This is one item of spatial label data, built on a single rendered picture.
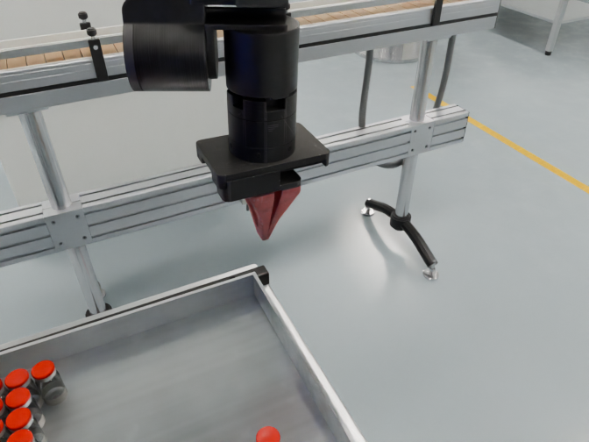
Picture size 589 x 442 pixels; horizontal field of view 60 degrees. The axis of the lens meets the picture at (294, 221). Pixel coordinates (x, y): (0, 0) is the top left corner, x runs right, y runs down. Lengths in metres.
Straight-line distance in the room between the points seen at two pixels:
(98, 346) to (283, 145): 0.32
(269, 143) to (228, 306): 0.26
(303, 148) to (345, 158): 1.23
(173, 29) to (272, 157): 0.12
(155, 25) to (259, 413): 0.36
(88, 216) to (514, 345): 1.37
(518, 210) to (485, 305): 0.65
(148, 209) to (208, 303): 0.90
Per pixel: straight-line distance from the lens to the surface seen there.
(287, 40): 0.38
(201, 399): 0.54
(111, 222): 1.47
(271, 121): 0.40
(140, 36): 0.39
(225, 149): 0.44
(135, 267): 2.05
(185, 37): 0.39
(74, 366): 0.60
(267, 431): 0.46
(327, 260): 1.99
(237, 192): 0.41
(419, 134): 1.80
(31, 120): 1.33
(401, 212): 1.99
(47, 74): 1.25
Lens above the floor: 1.33
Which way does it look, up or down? 38 degrees down
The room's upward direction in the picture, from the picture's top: straight up
